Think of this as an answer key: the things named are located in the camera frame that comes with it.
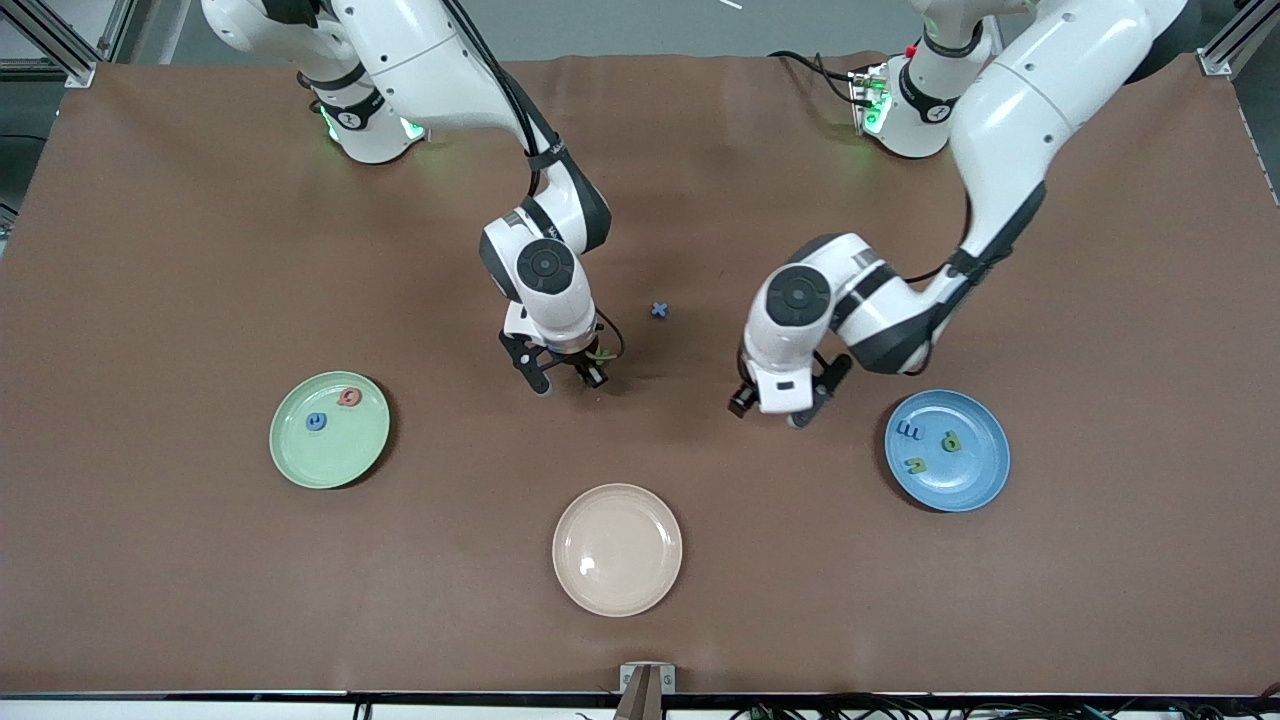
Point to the green plate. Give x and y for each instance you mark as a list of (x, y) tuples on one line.
[(340, 455)]

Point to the blue letter C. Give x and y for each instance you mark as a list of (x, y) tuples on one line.
[(309, 423)]

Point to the beige plate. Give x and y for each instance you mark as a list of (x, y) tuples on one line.
[(617, 550)]

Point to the left arm base connector plate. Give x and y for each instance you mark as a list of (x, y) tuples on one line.
[(862, 90)]

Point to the blue letter m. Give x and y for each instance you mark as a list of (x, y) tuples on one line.
[(909, 430)]

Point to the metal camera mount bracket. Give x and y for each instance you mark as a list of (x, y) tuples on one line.
[(647, 680)]

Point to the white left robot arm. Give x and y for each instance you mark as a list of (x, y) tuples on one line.
[(1040, 90)]

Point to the red letter Q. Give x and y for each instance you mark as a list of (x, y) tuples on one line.
[(341, 398)]

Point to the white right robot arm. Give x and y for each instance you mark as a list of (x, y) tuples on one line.
[(420, 60)]

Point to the blue plate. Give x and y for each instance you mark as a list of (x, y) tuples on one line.
[(965, 480)]

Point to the aluminium frame profile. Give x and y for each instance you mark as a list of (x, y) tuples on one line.
[(75, 70), (1215, 62)]

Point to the brown table mat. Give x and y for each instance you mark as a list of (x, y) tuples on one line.
[(680, 150)]

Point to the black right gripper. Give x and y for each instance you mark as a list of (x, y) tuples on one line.
[(578, 361)]

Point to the green letter p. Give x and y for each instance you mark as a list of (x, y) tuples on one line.
[(951, 441)]

